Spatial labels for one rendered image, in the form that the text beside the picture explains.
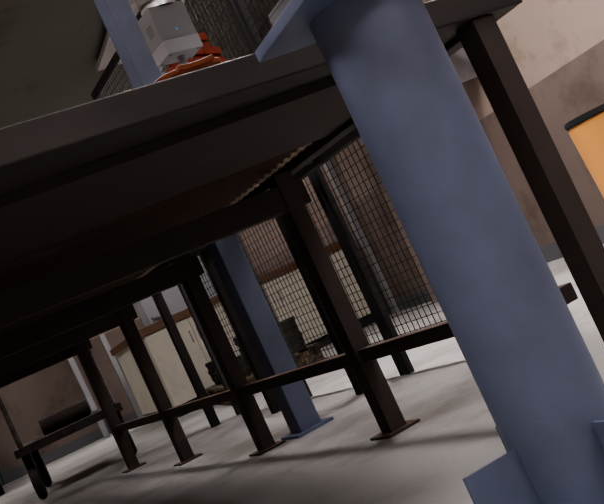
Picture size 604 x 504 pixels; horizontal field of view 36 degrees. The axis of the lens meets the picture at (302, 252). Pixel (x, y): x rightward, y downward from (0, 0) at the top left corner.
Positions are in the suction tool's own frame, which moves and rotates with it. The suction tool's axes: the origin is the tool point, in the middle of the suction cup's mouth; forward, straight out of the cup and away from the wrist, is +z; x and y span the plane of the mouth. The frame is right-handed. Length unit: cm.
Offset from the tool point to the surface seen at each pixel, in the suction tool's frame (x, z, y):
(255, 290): -162, 39, -86
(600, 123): -128, 34, -277
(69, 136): 24.4, 12.0, 40.1
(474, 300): 61, 61, 10
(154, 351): -604, 36, -222
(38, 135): 24, 10, 45
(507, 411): 58, 78, 11
